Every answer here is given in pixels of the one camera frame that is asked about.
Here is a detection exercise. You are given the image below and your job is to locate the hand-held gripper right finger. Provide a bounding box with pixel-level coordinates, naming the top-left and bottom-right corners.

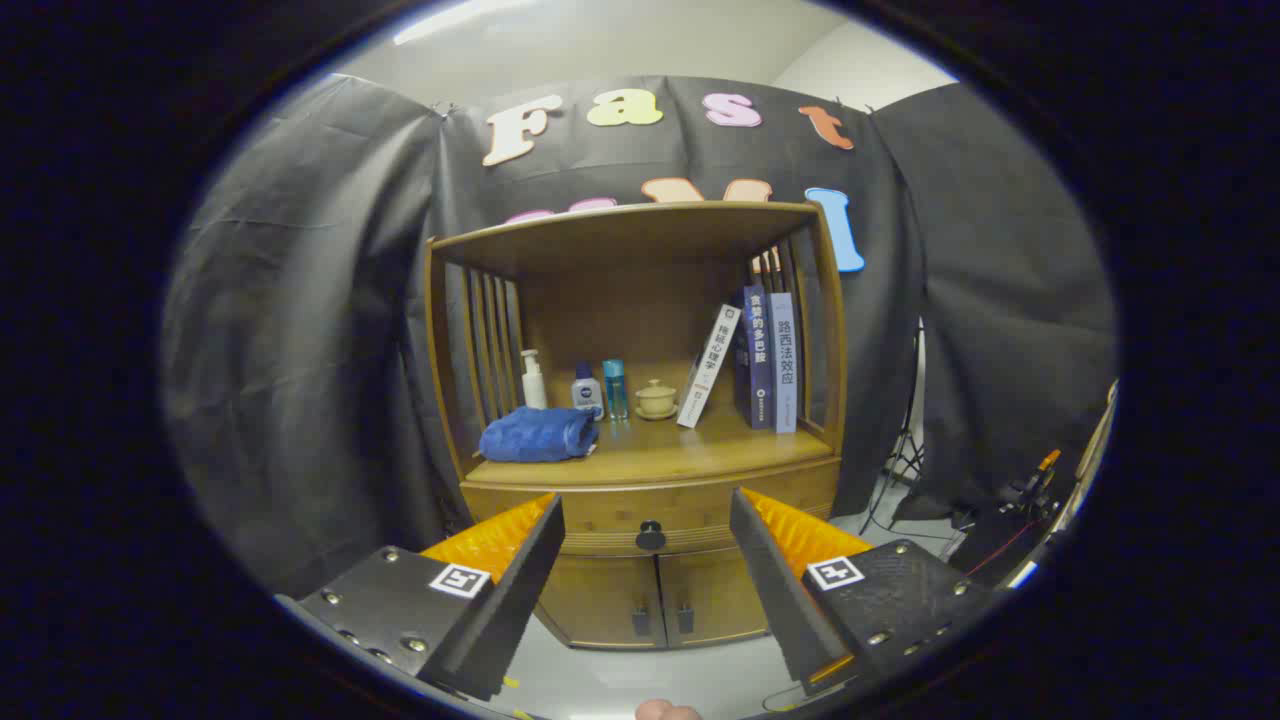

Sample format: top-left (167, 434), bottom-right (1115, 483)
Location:
top-left (728, 486), bottom-right (1004, 698)

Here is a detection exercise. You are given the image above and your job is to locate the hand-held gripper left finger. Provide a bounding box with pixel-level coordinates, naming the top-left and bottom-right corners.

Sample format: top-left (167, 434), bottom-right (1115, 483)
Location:
top-left (275, 492), bottom-right (567, 703)

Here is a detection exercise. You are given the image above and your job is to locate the wooden cabinet door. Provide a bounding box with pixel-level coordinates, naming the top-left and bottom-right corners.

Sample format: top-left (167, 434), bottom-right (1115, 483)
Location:
top-left (535, 553), bottom-right (667, 649)
top-left (657, 545), bottom-right (771, 646)

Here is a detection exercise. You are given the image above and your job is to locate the wooden countertop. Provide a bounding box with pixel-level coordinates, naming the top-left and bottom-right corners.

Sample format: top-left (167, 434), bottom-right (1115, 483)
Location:
top-left (465, 405), bottom-right (836, 491)

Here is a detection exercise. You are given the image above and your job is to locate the wooden cabinet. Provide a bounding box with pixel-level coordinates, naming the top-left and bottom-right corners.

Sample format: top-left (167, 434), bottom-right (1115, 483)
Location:
top-left (422, 200), bottom-right (849, 651)

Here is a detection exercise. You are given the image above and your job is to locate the blue folded towel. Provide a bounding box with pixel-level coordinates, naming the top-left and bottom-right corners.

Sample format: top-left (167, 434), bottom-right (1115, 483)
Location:
top-left (478, 405), bottom-right (601, 464)

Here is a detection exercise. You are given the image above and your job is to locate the black tripod stand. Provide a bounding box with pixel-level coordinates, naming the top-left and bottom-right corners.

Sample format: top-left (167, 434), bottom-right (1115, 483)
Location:
top-left (860, 320), bottom-right (931, 536)

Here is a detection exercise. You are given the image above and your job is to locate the white pump bottle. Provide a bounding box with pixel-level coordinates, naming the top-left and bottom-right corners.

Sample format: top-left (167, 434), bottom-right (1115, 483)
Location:
top-left (519, 349), bottom-right (549, 411)

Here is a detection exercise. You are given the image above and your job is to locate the white bottle with blue cap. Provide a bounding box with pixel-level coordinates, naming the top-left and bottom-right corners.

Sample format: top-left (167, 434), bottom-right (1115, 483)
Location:
top-left (571, 362), bottom-right (606, 421)

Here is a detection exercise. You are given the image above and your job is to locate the pale blue book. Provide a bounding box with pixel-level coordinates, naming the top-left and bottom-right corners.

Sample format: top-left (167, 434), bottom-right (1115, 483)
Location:
top-left (768, 291), bottom-right (800, 435)

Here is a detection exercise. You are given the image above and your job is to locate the beige lidded teacup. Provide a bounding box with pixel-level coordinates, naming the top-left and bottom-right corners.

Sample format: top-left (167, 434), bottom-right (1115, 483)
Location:
top-left (634, 378), bottom-right (680, 422)

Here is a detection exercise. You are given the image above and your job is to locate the dark blue book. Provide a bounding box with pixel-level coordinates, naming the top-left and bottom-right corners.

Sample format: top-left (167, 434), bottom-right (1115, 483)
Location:
top-left (733, 284), bottom-right (775, 431)

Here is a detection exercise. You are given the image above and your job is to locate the white book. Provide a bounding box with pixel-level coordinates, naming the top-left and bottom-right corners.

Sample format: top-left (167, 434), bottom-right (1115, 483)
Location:
top-left (676, 304), bottom-right (743, 430)

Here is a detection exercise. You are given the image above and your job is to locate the black equipment with orange part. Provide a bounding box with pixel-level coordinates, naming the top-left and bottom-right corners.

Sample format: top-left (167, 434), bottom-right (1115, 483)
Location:
top-left (950, 450), bottom-right (1061, 591)

